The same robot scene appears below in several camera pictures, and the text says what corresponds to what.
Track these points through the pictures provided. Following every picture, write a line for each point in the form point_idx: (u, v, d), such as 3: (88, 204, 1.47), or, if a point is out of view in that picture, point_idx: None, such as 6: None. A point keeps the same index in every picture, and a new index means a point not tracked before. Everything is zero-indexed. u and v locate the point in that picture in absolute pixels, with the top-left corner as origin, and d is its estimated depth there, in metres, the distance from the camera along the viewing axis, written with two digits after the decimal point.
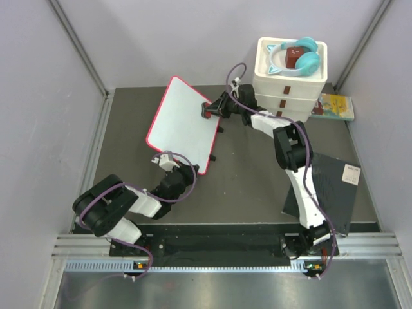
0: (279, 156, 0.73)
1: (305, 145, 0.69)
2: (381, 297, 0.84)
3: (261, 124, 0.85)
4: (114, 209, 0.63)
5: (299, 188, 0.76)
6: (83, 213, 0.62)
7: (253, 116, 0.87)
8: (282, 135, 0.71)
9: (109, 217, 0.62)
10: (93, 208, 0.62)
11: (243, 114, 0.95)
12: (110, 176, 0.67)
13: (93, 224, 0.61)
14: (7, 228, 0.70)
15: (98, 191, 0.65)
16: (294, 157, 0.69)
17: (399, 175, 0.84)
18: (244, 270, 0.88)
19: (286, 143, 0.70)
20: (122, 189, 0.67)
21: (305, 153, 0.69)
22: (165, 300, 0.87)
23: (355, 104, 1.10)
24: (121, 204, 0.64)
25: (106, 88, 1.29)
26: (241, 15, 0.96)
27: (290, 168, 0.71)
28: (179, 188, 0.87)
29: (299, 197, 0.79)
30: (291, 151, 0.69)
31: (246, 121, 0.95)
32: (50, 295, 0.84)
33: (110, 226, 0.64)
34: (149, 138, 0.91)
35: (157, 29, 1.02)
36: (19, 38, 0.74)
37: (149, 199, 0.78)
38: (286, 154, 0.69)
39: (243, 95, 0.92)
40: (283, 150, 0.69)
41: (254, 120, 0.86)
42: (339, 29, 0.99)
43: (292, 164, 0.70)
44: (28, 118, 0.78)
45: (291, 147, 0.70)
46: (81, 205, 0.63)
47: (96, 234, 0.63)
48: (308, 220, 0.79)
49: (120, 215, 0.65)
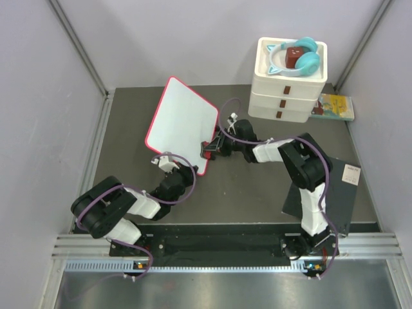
0: (293, 176, 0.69)
1: (320, 156, 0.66)
2: (381, 298, 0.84)
3: (264, 152, 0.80)
4: (111, 212, 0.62)
5: (311, 202, 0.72)
6: (81, 215, 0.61)
7: (255, 148, 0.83)
8: (291, 150, 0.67)
9: (107, 219, 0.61)
10: (91, 210, 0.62)
11: (246, 150, 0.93)
12: (108, 178, 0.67)
13: (91, 226, 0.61)
14: (8, 228, 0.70)
15: (97, 192, 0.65)
16: (317, 170, 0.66)
17: (399, 176, 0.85)
18: (244, 270, 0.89)
19: (299, 159, 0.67)
20: (121, 190, 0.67)
21: (322, 165, 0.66)
22: (165, 300, 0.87)
23: (355, 104, 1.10)
24: (120, 206, 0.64)
25: (106, 88, 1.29)
26: (241, 15, 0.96)
27: (309, 187, 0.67)
28: (179, 190, 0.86)
29: (307, 209, 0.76)
30: (313, 163, 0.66)
31: (250, 158, 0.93)
32: (50, 295, 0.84)
33: (108, 228, 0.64)
34: (147, 139, 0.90)
35: (157, 29, 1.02)
36: (19, 38, 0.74)
37: (149, 199, 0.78)
38: (303, 170, 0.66)
39: (241, 132, 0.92)
40: (297, 165, 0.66)
41: (257, 150, 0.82)
42: (339, 29, 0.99)
43: (312, 180, 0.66)
44: (29, 117, 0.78)
45: (304, 161, 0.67)
46: (80, 206, 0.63)
47: (93, 236, 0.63)
48: (313, 228, 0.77)
49: (119, 217, 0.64)
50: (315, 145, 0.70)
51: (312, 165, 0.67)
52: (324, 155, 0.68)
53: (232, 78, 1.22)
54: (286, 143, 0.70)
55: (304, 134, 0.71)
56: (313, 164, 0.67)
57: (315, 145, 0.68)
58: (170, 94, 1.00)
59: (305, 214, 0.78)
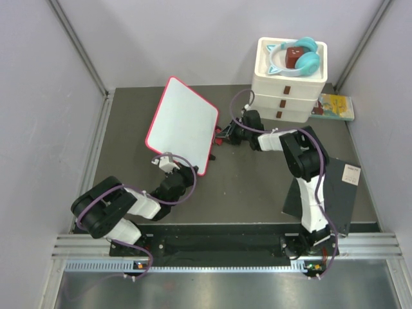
0: (290, 165, 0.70)
1: (318, 149, 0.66)
2: (381, 298, 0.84)
3: (268, 141, 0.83)
4: (111, 212, 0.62)
5: (308, 195, 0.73)
6: (81, 215, 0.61)
7: (261, 136, 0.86)
8: (290, 140, 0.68)
9: (107, 219, 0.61)
10: (91, 210, 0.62)
11: (252, 139, 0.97)
12: (108, 177, 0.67)
13: (91, 226, 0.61)
14: (8, 228, 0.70)
15: (97, 192, 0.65)
16: (313, 161, 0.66)
17: (398, 175, 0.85)
18: (245, 270, 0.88)
19: (297, 149, 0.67)
20: (121, 190, 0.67)
21: (318, 157, 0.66)
22: (165, 300, 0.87)
23: (355, 104, 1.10)
24: (119, 206, 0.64)
25: (106, 88, 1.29)
26: (241, 15, 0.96)
27: (304, 176, 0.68)
28: (179, 190, 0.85)
29: (306, 204, 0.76)
30: (309, 154, 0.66)
31: (255, 146, 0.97)
32: (50, 295, 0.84)
33: (108, 228, 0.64)
34: (148, 140, 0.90)
35: (158, 29, 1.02)
36: (18, 38, 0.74)
37: (149, 199, 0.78)
38: (299, 159, 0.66)
39: (248, 120, 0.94)
40: (294, 154, 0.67)
41: (262, 139, 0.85)
42: (340, 29, 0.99)
43: (307, 170, 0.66)
44: (28, 118, 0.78)
45: (302, 152, 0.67)
46: (80, 206, 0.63)
47: (93, 236, 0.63)
48: (312, 224, 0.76)
49: (119, 217, 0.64)
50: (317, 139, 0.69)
51: (308, 155, 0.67)
52: (322, 149, 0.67)
53: (232, 78, 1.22)
54: (287, 133, 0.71)
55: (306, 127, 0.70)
56: (309, 155, 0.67)
57: (315, 138, 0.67)
58: (170, 94, 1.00)
59: (304, 210, 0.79)
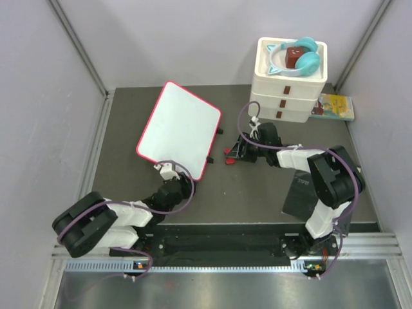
0: (319, 191, 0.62)
1: (351, 172, 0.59)
2: (381, 298, 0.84)
3: (290, 159, 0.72)
4: (91, 230, 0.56)
5: (327, 215, 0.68)
6: (62, 233, 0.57)
7: (279, 151, 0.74)
8: (322, 164, 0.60)
9: (85, 239, 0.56)
10: (73, 228, 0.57)
11: (268, 154, 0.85)
12: (91, 193, 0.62)
13: (70, 246, 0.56)
14: (8, 228, 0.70)
15: (78, 211, 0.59)
16: (347, 187, 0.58)
17: (399, 175, 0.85)
18: (244, 270, 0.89)
19: (329, 174, 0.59)
20: (103, 208, 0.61)
21: (353, 182, 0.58)
22: (165, 300, 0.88)
23: (355, 104, 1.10)
24: (98, 227, 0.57)
25: (106, 88, 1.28)
26: (241, 15, 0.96)
27: (335, 204, 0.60)
28: (176, 197, 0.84)
29: (318, 217, 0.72)
30: (344, 179, 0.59)
31: (273, 161, 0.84)
32: (50, 295, 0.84)
33: (88, 246, 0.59)
34: (139, 147, 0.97)
35: (157, 29, 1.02)
36: (18, 37, 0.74)
37: (136, 211, 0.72)
38: (331, 185, 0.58)
39: (264, 133, 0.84)
40: (326, 181, 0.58)
41: (281, 154, 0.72)
42: (340, 28, 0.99)
43: (341, 199, 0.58)
44: (28, 118, 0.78)
45: (334, 178, 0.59)
46: (61, 224, 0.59)
47: (72, 255, 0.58)
48: (317, 233, 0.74)
49: (100, 236, 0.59)
50: (349, 161, 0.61)
51: (342, 181, 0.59)
52: (356, 174, 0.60)
53: (232, 77, 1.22)
54: (315, 154, 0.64)
55: (336, 147, 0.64)
56: (342, 180, 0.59)
57: (347, 163, 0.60)
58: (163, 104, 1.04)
59: (314, 217, 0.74)
